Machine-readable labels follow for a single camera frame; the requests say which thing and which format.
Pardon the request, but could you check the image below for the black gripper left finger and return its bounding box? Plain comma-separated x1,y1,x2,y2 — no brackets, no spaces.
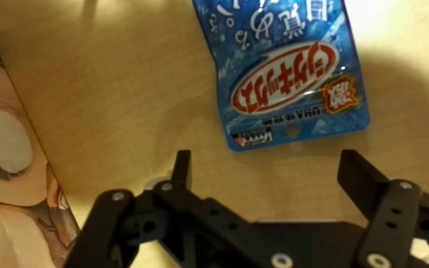
62,147,193,268

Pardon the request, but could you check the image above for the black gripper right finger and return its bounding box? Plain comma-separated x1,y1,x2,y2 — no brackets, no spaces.
336,147,429,268

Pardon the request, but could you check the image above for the blue plastic candy packet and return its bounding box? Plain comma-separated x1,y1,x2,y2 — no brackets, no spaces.
190,0,371,153

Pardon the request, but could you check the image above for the green paper gift bag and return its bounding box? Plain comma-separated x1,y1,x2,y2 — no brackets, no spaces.
0,26,82,268

